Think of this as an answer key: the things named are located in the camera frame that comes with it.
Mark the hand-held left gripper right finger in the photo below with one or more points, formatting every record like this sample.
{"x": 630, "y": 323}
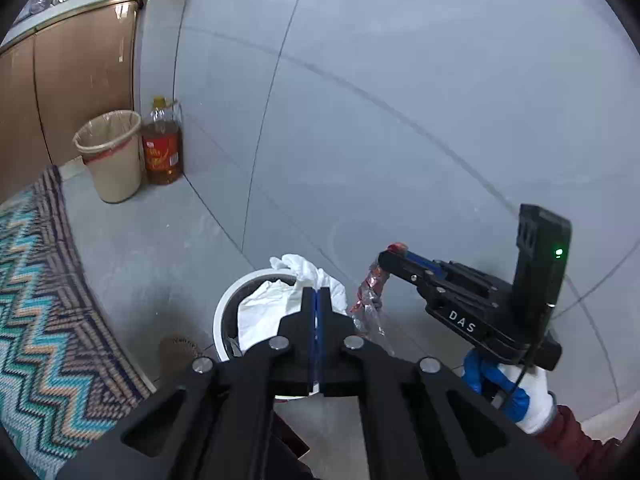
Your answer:
{"x": 331, "y": 345}

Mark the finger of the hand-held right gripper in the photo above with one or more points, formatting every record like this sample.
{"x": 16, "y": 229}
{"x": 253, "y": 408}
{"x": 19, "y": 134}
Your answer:
{"x": 422, "y": 259}
{"x": 400, "y": 267}

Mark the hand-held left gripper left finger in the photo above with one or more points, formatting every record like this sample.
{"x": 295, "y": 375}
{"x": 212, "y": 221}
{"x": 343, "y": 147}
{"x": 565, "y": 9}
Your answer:
{"x": 304, "y": 342}

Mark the clear wrapper with red print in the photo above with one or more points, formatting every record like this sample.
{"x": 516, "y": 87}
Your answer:
{"x": 370, "y": 300}

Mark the white paper tissue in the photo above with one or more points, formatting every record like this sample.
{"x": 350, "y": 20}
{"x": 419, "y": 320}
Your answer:
{"x": 267, "y": 305}

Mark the white round trash bin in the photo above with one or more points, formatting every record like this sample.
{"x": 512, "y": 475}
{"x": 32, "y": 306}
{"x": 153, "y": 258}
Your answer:
{"x": 225, "y": 310}

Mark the person's right forearm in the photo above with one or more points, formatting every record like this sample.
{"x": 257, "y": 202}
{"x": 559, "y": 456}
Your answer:
{"x": 575, "y": 442}

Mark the beige plastic trash bin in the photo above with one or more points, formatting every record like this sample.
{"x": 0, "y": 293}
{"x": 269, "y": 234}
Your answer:
{"x": 115, "y": 165}

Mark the person's right hand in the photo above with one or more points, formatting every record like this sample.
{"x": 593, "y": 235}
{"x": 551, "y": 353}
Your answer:
{"x": 530, "y": 400}

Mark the dark red box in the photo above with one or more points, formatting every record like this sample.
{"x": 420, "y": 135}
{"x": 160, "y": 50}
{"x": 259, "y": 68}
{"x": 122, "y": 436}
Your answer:
{"x": 290, "y": 435}

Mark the cooking oil bottle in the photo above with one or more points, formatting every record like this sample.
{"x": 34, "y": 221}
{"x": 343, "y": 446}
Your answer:
{"x": 162, "y": 152}

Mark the zigzag patterned tablecloth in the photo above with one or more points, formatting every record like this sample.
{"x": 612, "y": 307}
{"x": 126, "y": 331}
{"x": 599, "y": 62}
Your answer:
{"x": 45, "y": 300}

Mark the brown kitchen base cabinet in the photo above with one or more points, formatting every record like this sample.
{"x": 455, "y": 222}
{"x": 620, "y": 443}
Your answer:
{"x": 75, "y": 85}

